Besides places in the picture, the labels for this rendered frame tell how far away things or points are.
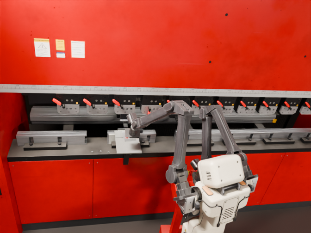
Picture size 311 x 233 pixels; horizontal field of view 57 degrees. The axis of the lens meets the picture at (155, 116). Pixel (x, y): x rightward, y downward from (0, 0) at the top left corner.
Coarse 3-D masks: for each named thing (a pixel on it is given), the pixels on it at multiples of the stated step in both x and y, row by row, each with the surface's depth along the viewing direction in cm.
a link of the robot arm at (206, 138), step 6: (204, 114) 189; (204, 120) 192; (210, 120) 192; (204, 126) 193; (210, 126) 192; (204, 132) 193; (210, 132) 192; (204, 138) 193; (210, 138) 193; (204, 144) 193; (210, 144) 193; (204, 150) 194; (210, 150) 194; (204, 156) 193; (210, 156) 194
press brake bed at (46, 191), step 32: (64, 160) 212; (96, 160) 219; (160, 160) 232; (192, 160) 239; (256, 160) 255; (288, 160) 263; (32, 192) 225; (64, 192) 232; (96, 192) 239; (128, 192) 247; (160, 192) 255; (256, 192) 283; (288, 192) 294; (32, 224) 247; (64, 224) 255; (96, 224) 264
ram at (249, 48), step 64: (0, 0) 154; (64, 0) 160; (128, 0) 167; (192, 0) 174; (256, 0) 181; (0, 64) 174; (64, 64) 181; (128, 64) 190; (192, 64) 199; (256, 64) 209
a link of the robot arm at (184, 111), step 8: (176, 104) 150; (184, 104) 152; (176, 112) 150; (184, 112) 146; (192, 112) 149; (184, 120) 148; (184, 128) 149; (176, 136) 153; (184, 136) 150; (176, 144) 154; (184, 144) 152; (176, 152) 154; (184, 152) 153; (176, 160) 154; (184, 160) 155; (168, 168) 156; (176, 168) 154; (184, 168) 158; (168, 176) 156; (176, 176) 153
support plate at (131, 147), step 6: (114, 132) 220; (120, 132) 221; (120, 138) 215; (138, 138) 218; (120, 144) 209; (126, 144) 210; (132, 144) 211; (138, 144) 212; (120, 150) 204; (126, 150) 205; (132, 150) 205; (138, 150) 206
